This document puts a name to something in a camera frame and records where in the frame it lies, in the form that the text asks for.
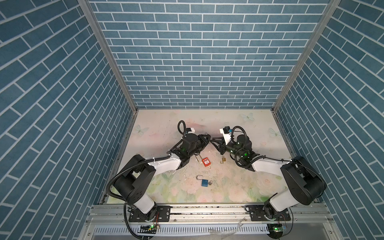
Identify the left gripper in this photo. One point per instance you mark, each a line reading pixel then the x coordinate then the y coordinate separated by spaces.
pixel 202 140

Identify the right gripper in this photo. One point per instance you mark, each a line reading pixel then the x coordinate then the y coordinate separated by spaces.
pixel 222 146

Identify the red safety padlock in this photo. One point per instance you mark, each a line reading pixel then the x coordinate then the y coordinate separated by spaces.
pixel 205 161

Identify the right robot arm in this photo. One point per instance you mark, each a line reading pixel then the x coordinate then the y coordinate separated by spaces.
pixel 304 183

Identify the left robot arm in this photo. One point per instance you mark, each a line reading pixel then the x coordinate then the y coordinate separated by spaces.
pixel 131 183

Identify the blue padlock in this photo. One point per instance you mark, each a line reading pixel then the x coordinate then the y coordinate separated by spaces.
pixel 204 182

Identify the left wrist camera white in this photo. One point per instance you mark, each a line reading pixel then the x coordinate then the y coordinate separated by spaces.
pixel 190 130

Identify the aluminium rail base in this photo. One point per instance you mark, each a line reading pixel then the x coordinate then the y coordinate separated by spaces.
pixel 223 221

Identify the right corner aluminium post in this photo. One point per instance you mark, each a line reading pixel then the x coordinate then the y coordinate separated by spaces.
pixel 318 30

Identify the corner aluminium post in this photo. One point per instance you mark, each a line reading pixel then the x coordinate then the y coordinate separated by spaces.
pixel 318 30
pixel 92 20

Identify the left corner aluminium post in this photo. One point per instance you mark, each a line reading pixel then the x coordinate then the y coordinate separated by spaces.
pixel 92 20

